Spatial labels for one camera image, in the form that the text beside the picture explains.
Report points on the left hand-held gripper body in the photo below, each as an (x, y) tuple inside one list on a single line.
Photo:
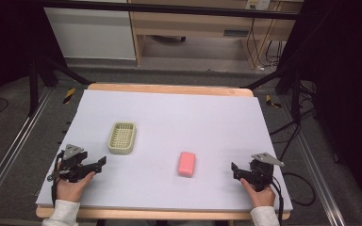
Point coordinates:
[(73, 163)]

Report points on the person's left hand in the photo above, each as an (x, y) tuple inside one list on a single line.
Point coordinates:
[(70, 190)]

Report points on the black horizontal frame bar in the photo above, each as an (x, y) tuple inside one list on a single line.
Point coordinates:
[(169, 8)]

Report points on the white power strip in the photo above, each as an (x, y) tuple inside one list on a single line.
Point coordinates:
[(257, 4)]

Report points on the metal floor rail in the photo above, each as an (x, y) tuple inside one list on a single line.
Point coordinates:
[(15, 141), (314, 163)]

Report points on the dark curtain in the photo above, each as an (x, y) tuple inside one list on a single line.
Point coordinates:
[(342, 78), (6, 37)]

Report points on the white foam board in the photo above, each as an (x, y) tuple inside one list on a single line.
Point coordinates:
[(182, 125)]

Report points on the white cabinet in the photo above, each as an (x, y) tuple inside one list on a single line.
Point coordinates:
[(91, 34)]

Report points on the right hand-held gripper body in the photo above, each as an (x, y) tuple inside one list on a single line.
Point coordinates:
[(262, 174)]

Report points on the pink soap bar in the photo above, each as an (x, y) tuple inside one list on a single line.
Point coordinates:
[(187, 164)]

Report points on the light wooden desk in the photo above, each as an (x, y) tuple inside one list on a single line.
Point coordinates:
[(194, 25)]

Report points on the wooden table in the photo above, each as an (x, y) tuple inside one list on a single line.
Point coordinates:
[(169, 88)]

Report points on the person's right hand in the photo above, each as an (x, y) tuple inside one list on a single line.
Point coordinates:
[(262, 197)]

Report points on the yellow black striped tape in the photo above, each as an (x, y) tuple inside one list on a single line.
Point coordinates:
[(272, 102), (69, 95)]

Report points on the beige plastic soap dish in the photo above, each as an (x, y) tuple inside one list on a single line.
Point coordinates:
[(122, 138)]

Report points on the black metal stand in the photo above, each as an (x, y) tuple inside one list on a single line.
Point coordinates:
[(34, 88), (295, 94)]

